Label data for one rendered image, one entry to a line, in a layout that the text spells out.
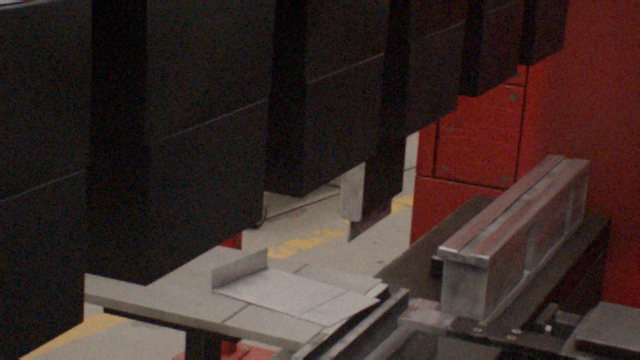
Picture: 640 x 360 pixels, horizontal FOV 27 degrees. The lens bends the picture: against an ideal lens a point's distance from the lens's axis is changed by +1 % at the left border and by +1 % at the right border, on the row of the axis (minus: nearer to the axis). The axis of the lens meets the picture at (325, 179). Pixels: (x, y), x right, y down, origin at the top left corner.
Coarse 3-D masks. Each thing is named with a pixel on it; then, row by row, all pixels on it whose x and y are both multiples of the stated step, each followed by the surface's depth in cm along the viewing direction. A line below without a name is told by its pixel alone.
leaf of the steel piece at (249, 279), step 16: (256, 256) 124; (224, 272) 120; (240, 272) 122; (256, 272) 124; (272, 272) 124; (224, 288) 119; (240, 288) 119; (256, 288) 120; (272, 288) 120; (288, 288) 120; (304, 288) 121; (320, 288) 121; (336, 288) 121; (256, 304) 116; (272, 304) 116; (288, 304) 116; (304, 304) 117; (320, 304) 117
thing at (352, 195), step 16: (384, 144) 111; (400, 144) 115; (368, 160) 108; (384, 160) 112; (400, 160) 115; (352, 176) 108; (368, 176) 109; (384, 176) 112; (400, 176) 116; (352, 192) 108; (368, 192) 109; (384, 192) 113; (400, 192) 117; (352, 208) 109; (368, 208) 110; (384, 208) 116; (352, 224) 109; (368, 224) 113
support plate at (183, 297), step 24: (192, 264) 126; (216, 264) 126; (288, 264) 127; (96, 288) 118; (120, 288) 118; (144, 288) 119; (168, 288) 119; (192, 288) 119; (360, 288) 122; (144, 312) 115; (168, 312) 114; (192, 312) 114; (216, 312) 114; (240, 312) 114; (264, 312) 115; (240, 336) 111; (264, 336) 110; (288, 336) 110; (312, 336) 110
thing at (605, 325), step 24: (408, 312) 116; (432, 312) 116; (600, 312) 110; (624, 312) 111; (456, 336) 112; (480, 336) 111; (504, 336) 112; (528, 336) 112; (552, 336) 112; (576, 336) 105; (600, 336) 105; (624, 336) 106
